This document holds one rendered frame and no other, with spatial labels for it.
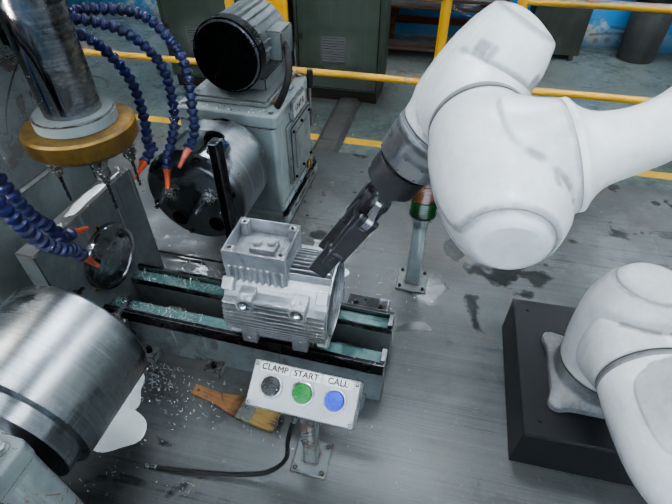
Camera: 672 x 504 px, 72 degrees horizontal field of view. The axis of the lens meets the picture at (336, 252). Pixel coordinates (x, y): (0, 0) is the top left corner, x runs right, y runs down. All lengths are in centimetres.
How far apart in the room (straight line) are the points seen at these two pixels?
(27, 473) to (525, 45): 74
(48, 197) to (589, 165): 100
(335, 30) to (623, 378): 348
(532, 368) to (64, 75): 96
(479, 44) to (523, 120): 13
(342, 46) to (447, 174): 358
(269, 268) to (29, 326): 37
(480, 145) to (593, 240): 118
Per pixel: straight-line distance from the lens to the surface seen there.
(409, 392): 105
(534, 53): 52
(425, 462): 98
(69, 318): 81
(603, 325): 85
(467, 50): 52
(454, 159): 41
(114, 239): 110
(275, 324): 87
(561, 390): 98
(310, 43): 403
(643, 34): 568
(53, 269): 100
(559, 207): 39
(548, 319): 112
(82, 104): 86
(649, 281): 86
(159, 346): 115
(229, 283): 86
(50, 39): 82
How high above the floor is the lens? 169
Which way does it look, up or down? 42 degrees down
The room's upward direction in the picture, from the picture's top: straight up
